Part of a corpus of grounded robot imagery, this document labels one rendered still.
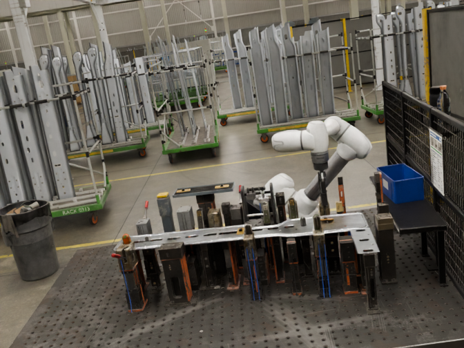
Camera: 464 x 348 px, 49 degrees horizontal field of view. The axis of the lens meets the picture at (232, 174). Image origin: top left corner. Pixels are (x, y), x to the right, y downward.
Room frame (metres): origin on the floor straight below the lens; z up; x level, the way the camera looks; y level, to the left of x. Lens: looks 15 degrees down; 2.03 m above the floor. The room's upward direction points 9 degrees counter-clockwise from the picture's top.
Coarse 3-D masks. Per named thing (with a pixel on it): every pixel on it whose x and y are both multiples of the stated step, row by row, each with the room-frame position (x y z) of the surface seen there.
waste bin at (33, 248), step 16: (16, 208) 4.97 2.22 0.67; (32, 208) 4.86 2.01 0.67; (48, 208) 4.80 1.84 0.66; (16, 224) 4.56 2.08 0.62; (32, 224) 4.61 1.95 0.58; (48, 224) 4.77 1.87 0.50; (16, 240) 4.60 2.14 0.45; (32, 240) 4.61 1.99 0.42; (48, 240) 4.73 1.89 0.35; (16, 256) 4.64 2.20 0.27; (32, 256) 4.61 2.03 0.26; (48, 256) 4.70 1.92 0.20; (32, 272) 4.61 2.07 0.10; (48, 272) 4.67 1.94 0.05
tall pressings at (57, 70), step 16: (96, 48) 10.35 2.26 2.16; (112, 48) 10.16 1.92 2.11; (48, 64) 9.90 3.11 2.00; (80, 64) 10.14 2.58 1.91; (96, 64) 10.31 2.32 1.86; (112, 64) 10.10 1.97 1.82; (64, 80) 10.06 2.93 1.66; (80, 80) 10.09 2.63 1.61; (96, 80) 10.10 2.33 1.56; (112, 80) 10.04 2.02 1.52; (96, 96) 10.32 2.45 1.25; (112, 96) 10.02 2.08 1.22; (64, 112) 9.84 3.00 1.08; (112, 112) 10.07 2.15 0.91; (64, 128) 10.23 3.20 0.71; (112, 128) 10.29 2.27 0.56; (80, 144) 9.98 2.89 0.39
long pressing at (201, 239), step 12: (324, 216) 2.60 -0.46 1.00; (336, 216) 2.58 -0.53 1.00; (348, 216) 2.56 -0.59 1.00; (360, 216) 2.53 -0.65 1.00; (216, 228) 2.68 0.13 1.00; (228, 228) 2.66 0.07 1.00; (252, 228) 2.60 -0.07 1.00; (264, 228) 2.57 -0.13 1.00; (288, 228) 2.52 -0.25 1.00; (300, 228) 2.50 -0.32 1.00; (312, 228) 2.47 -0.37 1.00; (324, 228) 2.45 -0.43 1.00; (336, 228) 2.42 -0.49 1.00; (348, 228) 2.40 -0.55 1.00; (360, 228) 2.38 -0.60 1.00; (120, 240) 2.73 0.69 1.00; (132, 240) 2.69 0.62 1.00; (144, 240) 2.67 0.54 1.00; (168, 240) 2.61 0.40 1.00; (180, 240) 2.58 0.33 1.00; (192, 240) 2.55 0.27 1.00; (204, 240) 2.53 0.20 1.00; (216, 240) 2.51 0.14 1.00; (228, 240) 2.50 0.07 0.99
